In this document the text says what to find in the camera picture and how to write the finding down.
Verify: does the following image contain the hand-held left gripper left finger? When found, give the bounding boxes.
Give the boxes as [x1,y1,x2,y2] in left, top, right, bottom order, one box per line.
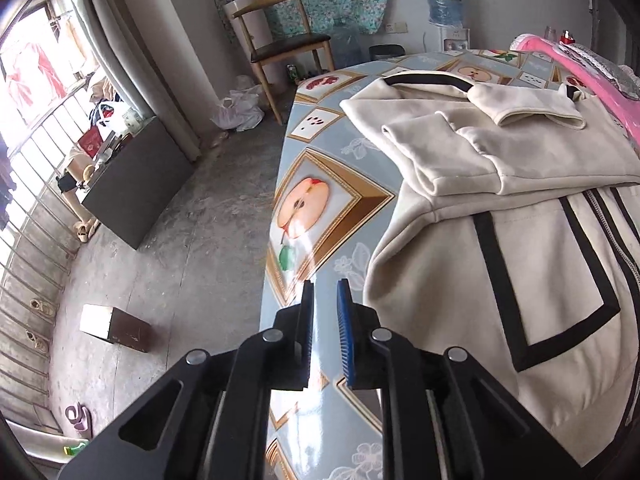
[57,280,316,480]

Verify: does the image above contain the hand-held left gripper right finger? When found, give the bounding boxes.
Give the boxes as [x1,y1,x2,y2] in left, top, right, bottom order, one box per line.
[336,279,583,480]

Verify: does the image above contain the cream jacket with black trim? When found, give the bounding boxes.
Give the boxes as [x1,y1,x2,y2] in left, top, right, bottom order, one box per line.
[340,72,640,468]

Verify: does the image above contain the red hanging clothes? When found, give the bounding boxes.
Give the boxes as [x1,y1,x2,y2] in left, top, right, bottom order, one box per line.
[4,40,68,123]

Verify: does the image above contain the brown box with white end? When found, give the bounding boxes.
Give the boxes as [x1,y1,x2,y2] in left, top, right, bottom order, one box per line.
[79,304,153,353]

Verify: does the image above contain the fruit print tablecloth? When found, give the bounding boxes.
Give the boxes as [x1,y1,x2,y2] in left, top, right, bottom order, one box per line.
[257,49,640,480]

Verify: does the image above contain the dark cabinet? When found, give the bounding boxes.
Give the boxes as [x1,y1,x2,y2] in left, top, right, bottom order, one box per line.
[80,116,196,251]

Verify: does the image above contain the purple slipper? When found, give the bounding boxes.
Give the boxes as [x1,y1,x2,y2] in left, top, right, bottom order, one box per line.
[65,402,94,439]

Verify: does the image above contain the wooden chair with dark seat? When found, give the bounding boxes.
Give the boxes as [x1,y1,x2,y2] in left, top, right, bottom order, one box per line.
[225,0,337,126]

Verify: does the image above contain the red box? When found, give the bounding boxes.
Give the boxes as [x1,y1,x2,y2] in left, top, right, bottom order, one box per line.
[79,127,105,159]

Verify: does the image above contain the white printed plastic bag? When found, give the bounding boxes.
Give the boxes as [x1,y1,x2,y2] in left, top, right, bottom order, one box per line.
[92,101,128,133]

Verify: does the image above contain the empty clear water jug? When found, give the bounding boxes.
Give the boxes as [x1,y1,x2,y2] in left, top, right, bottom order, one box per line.
[330,19,363,70]

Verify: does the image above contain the metal window railing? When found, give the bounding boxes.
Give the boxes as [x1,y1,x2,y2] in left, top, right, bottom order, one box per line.
[0,75,108,436]

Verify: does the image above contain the grey curtain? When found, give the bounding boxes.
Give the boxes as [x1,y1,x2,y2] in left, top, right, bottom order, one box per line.
[65,0,241,161]

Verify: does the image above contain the white cylindrical bin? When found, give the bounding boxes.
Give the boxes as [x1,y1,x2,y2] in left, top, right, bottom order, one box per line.
[223,0,275,58]

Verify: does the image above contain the white water dispenser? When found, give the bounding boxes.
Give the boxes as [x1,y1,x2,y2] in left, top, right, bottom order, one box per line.
[440,25,472,53]

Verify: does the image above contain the blue water dispenser bottle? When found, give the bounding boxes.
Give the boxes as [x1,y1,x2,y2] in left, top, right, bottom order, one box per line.
[425,0,463,28]

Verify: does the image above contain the pink floral blanket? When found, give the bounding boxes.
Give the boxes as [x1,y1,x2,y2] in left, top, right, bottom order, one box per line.
[510,34,640,148]

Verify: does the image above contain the grey lace cloth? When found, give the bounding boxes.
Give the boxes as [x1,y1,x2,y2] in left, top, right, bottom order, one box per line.
[562,42,640,103]

